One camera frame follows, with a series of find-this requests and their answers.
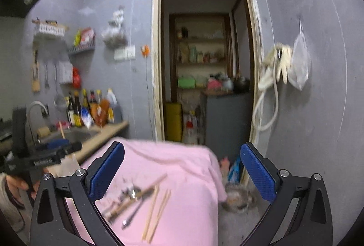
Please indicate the person's left forearm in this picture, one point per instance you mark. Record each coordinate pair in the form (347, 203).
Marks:
(8, 206)

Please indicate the cream rubber gloves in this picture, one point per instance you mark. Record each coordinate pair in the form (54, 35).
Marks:
(284, 64)

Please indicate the orange seasoning packet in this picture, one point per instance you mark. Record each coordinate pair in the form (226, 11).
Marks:
(101, 113)

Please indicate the white wall box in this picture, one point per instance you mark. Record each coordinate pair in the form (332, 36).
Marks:
(66, 72)

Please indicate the white wall socket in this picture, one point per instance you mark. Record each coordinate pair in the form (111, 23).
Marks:
(125, 53)

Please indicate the white wall rack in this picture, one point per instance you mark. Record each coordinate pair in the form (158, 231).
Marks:
(51, 28)

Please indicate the hanging metal utensil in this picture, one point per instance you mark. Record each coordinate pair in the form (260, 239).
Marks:
(46, 78)

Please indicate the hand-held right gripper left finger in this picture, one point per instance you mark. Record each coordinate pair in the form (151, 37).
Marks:
(105, 172)

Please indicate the metal spoon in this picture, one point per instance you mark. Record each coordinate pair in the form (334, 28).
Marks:
(133, 193)

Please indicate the pink blanket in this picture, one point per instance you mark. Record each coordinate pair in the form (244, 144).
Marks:
(176, 166)

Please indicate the wooden shelf unit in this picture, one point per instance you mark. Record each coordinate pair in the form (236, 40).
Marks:
(204, 62)

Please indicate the grey slim metal utensil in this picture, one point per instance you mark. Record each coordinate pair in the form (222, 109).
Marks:
(130, 217)

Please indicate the orange wall hook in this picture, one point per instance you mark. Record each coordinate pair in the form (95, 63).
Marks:
(145, 50)

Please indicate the metal faucet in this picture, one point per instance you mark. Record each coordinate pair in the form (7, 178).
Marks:
(35, 106)

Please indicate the hanging wooden brush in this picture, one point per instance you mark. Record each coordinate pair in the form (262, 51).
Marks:
(35, 75)

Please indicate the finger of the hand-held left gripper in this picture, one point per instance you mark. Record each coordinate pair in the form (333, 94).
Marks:
(57, 144)
(71, 148)

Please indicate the person's left hand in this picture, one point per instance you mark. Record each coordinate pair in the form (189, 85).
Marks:
(17, 182)

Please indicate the hanging clear plastic bag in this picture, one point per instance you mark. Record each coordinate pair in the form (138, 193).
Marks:
(113, 34)

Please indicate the grey wall basket with packets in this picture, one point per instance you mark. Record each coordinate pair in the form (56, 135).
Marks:
(85, 35)

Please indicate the blue and white packet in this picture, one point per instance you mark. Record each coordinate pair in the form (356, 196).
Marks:
(86, 118)

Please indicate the cream door frame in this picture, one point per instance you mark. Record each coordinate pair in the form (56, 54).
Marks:
(157, 64)

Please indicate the yellow container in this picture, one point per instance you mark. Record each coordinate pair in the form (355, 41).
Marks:
(173, 120)

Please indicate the metal sink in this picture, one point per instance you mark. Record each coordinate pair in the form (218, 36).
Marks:
(74, 135)

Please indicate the hanging metal strainer ladle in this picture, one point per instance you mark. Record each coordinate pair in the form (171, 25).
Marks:
(59, 99)

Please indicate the green box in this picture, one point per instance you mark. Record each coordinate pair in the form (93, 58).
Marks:
(186, 82)

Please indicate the blue bag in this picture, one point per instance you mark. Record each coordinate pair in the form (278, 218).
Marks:
(234, 172)

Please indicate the red plastic bag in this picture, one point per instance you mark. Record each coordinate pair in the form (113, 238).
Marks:
(76, 79)

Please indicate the red and white bottle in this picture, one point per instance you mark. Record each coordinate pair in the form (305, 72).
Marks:
(190, 129)

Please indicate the crumpled plastic bag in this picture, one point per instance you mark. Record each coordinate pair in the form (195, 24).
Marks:
(239, 197)

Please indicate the grey cabinet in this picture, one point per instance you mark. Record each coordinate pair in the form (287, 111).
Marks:
(227, 120)

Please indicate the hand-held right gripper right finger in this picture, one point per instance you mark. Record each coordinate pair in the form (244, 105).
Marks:
(257, 172)

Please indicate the black pot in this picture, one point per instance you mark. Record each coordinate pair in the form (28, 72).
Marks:
(241, 85)

